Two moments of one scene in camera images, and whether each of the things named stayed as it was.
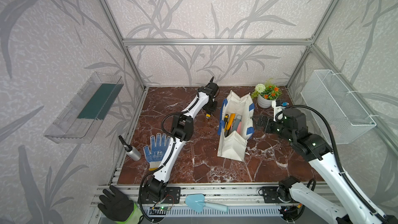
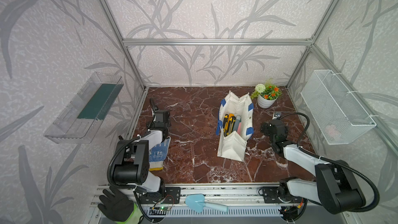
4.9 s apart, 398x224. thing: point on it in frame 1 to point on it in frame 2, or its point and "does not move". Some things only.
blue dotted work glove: (159, 149) does not move
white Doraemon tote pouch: (234, 145) does not move
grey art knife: (238, 120) does not move
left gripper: (214, 108) to (168, 121)
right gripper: (269, 121) to (266, 129)
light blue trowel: (196, 201) does not move
